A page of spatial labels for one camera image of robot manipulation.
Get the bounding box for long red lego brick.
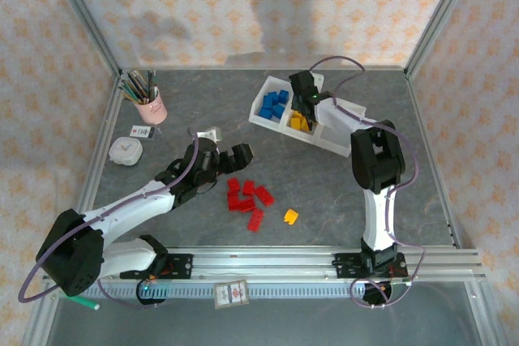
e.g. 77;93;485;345
254;186;276;206
247;208;265;233

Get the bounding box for white translucent plastic bin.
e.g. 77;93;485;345
281;86;334;145
248;75;301;133
314;96;368;157

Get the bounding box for white card with red logo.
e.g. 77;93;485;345
131;125;157;140

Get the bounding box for pink pencil cup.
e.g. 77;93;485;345
133;87;169;126

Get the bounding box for white alarm clock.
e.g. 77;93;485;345
108;137;144;167

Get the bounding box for playing card box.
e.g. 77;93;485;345
213;280;251;310

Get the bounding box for green marker pen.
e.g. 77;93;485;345
68;295;101;310

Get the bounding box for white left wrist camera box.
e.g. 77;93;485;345
198;126;223;143

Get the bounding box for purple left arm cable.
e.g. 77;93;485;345
18;130;199;307

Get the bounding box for aluminium table end rail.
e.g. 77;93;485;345
119;65;409;72

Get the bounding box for aluminium table side rail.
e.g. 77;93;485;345
405;70;464;250
64;72;125;250

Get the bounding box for aluminium mounting rail beam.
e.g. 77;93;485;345
43;246;486;282

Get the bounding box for grey slotted cable duct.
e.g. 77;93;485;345
87;282;413;299

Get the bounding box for black round cable port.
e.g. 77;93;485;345
136;280;168;307
362;282;393;309

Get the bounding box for aluminium frame post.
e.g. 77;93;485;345
404;0;483;79
43;0;122;76

